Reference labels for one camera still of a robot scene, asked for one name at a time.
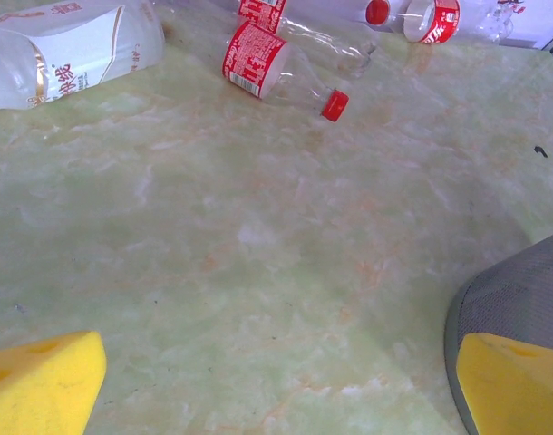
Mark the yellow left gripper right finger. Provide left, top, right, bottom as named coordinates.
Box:
left=457, top=333, right=553, bottom=435

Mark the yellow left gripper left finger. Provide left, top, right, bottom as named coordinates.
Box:
left=0, top=330, right=108, bottom=435

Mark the large white labelled plastic bottle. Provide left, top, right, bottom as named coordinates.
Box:
left=0, top=0, right=167, bottom=112

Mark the clear red labelled cola bottle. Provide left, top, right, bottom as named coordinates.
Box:
left=364, top=0, right=516, bottom=45
left=238, top=0, right=378, bottom=79
left=220, top=20, right=350, bottom=123

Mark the grey translucent plastic bin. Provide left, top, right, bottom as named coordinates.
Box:
left=443, top=228, right=553, bottom=435

